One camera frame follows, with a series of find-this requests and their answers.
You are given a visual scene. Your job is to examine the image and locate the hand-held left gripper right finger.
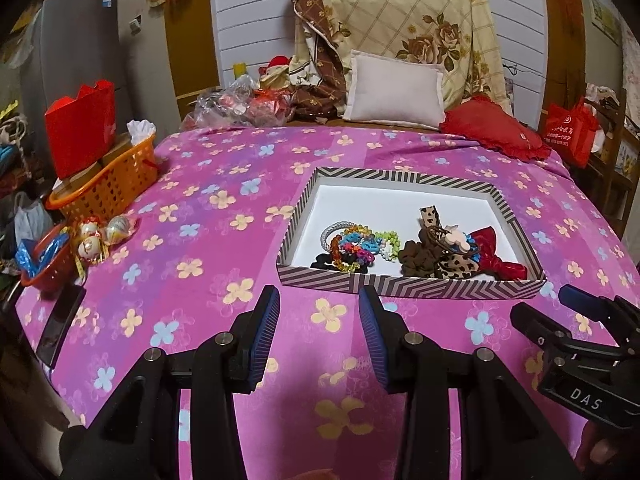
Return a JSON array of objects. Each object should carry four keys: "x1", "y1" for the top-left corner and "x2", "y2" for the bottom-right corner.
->
[{"x1": 359, "y1": 285, "x2": 593, "y2": 480}]

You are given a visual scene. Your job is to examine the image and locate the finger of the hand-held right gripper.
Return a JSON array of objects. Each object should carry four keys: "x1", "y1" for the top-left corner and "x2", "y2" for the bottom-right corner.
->
[
  {"x1": 558, "y1": 284, "x2": 640, "y2": 341},
  {"x1": 510, "y1": 302, "x2": 576, "y2": 357}
]

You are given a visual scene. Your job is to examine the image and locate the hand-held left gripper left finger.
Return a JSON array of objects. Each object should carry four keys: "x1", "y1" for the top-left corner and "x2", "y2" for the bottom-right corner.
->
[{"x1": 60, "y1": 285, "x2": 282, "y2": 480}]

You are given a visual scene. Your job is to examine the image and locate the striped cardboard box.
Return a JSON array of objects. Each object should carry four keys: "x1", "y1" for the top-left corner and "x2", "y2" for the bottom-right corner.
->
[{"x1": 276, "y1": 166, "x2": 546, "y2": 301}]

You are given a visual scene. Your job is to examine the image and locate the brown scrunchie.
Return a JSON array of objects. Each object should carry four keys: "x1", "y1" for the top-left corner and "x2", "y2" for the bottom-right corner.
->
[{"x1": 397, "y1": 240, "x2": 443, "y2": 278}]

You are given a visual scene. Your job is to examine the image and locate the rainbow bead bracelet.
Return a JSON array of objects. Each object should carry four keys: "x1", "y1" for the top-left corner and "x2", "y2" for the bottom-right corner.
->
[{"x1": 327, "y1": 225, "x2": 376, "y2": 273}]

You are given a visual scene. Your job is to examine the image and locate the leopard print bow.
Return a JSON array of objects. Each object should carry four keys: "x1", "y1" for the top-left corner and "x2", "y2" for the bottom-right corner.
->
[{"x1": 435, "y1": 254, "x2": 483, "y2": 279}]

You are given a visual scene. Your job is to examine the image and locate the colourful flower bead bracelet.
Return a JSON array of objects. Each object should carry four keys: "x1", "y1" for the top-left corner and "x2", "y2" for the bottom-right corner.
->
[{"x1": 350, "y1": 230, "x2": 401, "y2": 263}]

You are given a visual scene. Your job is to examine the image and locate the silver woven bangle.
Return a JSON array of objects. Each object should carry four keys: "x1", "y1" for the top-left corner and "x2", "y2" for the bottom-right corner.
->
[{"x1": 320, "y1": 220, "x2": 353, "y2": 248}]

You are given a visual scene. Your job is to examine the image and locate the beige mouse-shaped hair tie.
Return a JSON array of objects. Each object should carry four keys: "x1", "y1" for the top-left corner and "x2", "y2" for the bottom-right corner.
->
[{"x1": 417, "y1": 220, "x2": 481, "y2": 261}]

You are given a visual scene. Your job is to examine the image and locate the leopard print ribbon hair tie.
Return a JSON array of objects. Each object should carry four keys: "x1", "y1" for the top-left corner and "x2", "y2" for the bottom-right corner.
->
[{"x1": 419, "y1": 204, "x2": 442, "y2": 233}]

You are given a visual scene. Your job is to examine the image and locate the person's right hand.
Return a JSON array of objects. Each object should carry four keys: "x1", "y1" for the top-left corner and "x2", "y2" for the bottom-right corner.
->
[{"x1": 580, "y1": 422, "x2": 632, "y2": 480}]

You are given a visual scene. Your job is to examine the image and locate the red satin bow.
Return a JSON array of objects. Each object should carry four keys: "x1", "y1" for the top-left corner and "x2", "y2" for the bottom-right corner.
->
[{"x1": 467, "y1": 226, "x2": 528, "y2": 281}]

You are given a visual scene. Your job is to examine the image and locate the black scrunchie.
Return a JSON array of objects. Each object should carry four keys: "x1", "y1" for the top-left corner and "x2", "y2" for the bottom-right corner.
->
[{"x1": 309, "y1": 252, "x2": 346, "y2": 271}]

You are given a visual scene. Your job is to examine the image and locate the pink floral bedsheet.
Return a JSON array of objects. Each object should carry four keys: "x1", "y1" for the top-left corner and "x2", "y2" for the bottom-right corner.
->
[{"x1": 15, "y1": 125, "x2": 640, "y2": 480}]

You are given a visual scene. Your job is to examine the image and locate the wooden shelf rack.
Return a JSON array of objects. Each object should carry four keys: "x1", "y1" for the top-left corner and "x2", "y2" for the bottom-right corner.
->
[{"x1": 582, "y1": 87, "x2": 640, "y2": 221}]

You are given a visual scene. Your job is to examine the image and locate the red shopping bag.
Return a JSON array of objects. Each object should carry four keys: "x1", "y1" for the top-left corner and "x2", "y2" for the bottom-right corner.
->
[{"x1": 544, "y1": 101, "x2": 599, "y2": 169}]

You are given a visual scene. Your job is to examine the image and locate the shiny wrapped ornaments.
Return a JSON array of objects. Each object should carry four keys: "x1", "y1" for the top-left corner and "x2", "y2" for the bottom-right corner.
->
[{"x1": 105, "y1": 215, "x2": 132, "y2": 243}]

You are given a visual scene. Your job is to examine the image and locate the red cushion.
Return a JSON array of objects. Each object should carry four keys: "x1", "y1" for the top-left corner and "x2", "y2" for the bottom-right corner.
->
[{"x1": 439, "y1": 95, "x2": 551, "y2": 163}]

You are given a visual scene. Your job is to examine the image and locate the black phone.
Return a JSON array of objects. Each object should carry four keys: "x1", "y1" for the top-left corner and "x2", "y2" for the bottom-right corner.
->
[{"x1": 37, "y1": 285, "x2": 87, "y2": 368}]

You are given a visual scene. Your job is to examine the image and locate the orange plastic basket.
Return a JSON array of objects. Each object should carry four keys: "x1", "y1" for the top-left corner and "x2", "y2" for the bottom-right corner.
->
[{"x1": 46, "y1": 132, "x2": 160, "y2": 226}]

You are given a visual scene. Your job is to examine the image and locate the red plastic bowl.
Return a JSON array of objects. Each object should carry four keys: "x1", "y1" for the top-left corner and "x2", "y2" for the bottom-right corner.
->
[{"x1": 20, "y1": 224, "x2": 76, "y2": 292}]

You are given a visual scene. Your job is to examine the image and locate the clear plastic bag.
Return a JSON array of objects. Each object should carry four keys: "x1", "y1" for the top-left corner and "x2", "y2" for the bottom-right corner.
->
[{"x1": 182, "y1": 74, "x2": 291, "y2": 131}]

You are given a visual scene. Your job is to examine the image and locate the brown cardboard box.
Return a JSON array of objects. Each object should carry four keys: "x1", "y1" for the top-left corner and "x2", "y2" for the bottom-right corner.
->
[{"x1": 100, "y1": 132, "x2": 136, "y2": 168}]

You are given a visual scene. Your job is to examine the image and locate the white tissue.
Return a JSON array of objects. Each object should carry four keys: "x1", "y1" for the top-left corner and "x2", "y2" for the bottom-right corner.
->
[{"x1": 126, "y1": 119, "x2": 158, "y2": 147}]

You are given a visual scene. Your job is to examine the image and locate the white pillow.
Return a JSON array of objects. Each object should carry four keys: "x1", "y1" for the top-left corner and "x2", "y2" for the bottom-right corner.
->
[{"x1": 342, "y1": 50, "x2": 446, "y2": 128}]

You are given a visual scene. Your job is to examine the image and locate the white plastic bag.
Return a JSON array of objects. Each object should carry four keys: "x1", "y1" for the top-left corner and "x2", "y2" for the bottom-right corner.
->
[{"x1": 14, "y1": 192, "x2": 53, "y2": 246}]

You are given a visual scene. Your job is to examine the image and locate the red santa doll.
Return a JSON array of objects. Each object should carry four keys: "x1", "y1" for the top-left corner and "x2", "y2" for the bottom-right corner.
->
[{"x1": 259, "y1": 55, "x2": 293, "y2": 92}]

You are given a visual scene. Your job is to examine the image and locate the red gift bag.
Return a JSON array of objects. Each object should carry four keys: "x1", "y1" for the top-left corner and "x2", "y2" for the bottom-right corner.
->
[{"x1": 44, "y1": 79, "x2": 117, "y2": 180}]

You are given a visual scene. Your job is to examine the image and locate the brown floral cloth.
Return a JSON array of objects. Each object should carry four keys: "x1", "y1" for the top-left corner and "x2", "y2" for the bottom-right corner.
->
[{"x1": 268, "y1": 0, "x2": 351, "y2": 121}]

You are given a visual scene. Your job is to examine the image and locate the cream floral quilt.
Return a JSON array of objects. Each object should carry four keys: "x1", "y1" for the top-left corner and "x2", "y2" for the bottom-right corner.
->
[{"x1": 290, "y1": 0, "x2": 513, "y2": 116}]

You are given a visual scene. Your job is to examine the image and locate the grey refrigerator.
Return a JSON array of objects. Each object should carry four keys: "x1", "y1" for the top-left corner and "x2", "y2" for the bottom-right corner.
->
[{"x1": 20, "y1": 0, "x2": 121, "y2": 161}]

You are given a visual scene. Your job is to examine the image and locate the wall picture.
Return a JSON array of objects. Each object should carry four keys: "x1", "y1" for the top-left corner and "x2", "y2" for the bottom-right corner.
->
[{"x1": 590, "y1": 0, "x2": 623, "y2": 36}]

